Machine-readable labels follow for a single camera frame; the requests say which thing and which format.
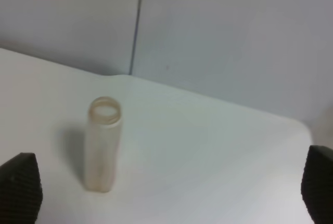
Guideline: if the clear plastic drink bottle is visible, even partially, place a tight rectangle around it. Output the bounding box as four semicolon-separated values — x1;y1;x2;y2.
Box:
84;96;122;193

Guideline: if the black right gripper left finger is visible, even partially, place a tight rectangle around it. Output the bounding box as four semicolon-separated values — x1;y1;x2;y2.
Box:
1;153;43;223

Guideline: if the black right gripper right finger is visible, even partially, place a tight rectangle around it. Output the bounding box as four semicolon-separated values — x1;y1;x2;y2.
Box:
301;145;332;224

